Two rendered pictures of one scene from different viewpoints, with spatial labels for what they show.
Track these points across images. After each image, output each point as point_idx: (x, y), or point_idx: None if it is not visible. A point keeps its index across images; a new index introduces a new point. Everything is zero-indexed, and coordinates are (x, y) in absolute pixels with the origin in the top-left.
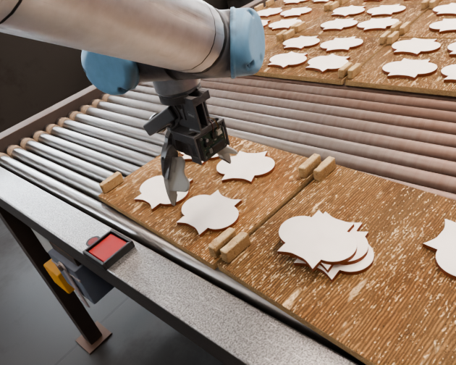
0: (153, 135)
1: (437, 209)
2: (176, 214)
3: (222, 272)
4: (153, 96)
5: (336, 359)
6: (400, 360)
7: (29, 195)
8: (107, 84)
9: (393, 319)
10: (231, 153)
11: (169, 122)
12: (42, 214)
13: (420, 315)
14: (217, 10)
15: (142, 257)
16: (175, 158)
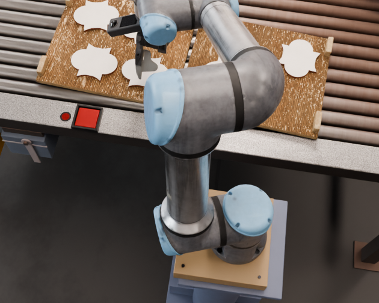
0: (23, 3)
1: (275, 38)
2: (120, 79)
3: None
4: None
5: (260, 133)
6: (287, 123)
7: None
8: (160, 42)
9: (278, 106)
10: (123, 15)
11: (139, 30)
12: None
13: (287, 100)
14: (227, 3)
15: (116, 116)
16: (143, 52)
